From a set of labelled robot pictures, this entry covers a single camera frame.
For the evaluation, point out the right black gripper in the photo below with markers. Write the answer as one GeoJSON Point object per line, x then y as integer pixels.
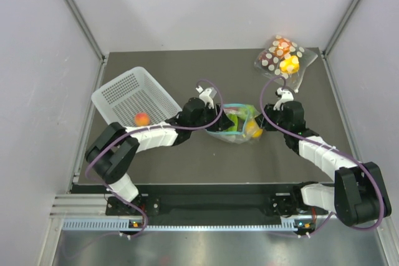
{"type": "Point", "coordinates": [264, 123]}

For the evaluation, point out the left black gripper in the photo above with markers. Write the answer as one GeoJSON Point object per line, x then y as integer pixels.
{"type": "Point", "coordinates": [222, 123]}

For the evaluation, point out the yellow fake lemon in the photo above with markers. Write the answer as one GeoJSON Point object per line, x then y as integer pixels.
{"type": "Point", "coordinates": [252, 129]}

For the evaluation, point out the clear blue zip top bag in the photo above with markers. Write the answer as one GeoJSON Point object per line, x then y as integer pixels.
{"type": "Point", "coordinates": [237, 137]}

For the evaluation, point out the orange peach fake fruit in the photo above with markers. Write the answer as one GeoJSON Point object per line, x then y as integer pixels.
{"type": "Point", "coordinates": [142, 119]}

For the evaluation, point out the red fake apple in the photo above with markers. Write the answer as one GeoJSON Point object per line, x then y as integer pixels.
{"type": "Point", "coordinates": [231, 110]}

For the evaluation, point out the green fake pear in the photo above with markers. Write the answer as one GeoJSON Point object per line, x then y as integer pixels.
{"type": "Point", "coordinates": [243, 112]}

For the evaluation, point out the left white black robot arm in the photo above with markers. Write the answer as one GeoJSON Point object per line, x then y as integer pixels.
{"type": "Point", "coordinates": [112, 152]}

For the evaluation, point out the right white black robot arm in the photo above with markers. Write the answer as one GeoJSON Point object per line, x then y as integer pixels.
{"type": "Point", "coordinates": [359, 193]}

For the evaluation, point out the yellow fake fruit in dotted bag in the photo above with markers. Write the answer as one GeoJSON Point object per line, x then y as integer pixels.
{"type": "Point", "coordinates": [290, 65]}

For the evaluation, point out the dark red fake fruit dotted bag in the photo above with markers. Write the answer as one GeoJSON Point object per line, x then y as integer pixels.
{"type": "Point", "coordinates": [265, 59]}

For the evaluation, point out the clear polka dot bag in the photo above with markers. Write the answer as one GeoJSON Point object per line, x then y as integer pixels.
{"type": "Point", "coordinates": [306, 58]}

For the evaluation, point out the orange fake fruit in dotted bag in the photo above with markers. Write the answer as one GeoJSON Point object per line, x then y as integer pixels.
{"type": "Point", "coordinates": [281, 46]}

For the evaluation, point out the white perforated plastic basket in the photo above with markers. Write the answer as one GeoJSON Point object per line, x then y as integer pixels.
{"type": "Point", "coordinates": [135, 91]}

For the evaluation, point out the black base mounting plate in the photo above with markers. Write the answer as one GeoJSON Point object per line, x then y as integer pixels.
{"type": "Point", "coordinates": [221, 204]}

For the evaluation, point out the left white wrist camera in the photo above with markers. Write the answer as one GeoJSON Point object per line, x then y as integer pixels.
{"type": "Point", "coordinates": [207, 95]}

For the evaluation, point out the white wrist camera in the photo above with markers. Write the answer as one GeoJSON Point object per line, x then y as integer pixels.
{"type": "Point", "coordinates": [284, 95]}
{"type": "Point", "coordinates": [207, 95]}

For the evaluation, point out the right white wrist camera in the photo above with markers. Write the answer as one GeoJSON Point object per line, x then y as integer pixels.
{"type": "Point", "coordinates": [284, 95]}

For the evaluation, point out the right aluminium frame post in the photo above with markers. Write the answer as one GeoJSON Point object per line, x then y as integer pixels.
{"type": "Point", "coordinates": [341, 26]}

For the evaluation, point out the aluminium frame post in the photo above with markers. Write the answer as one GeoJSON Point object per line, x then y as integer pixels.
{"type": "Point", "coordinates": [341, 26]}
{"type": "Point", "coordinates": [83, 26]}

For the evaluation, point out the left aluminium frame post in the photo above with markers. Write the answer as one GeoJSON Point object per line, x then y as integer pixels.
{"type": "Point", "coordinates": [83, 26]}

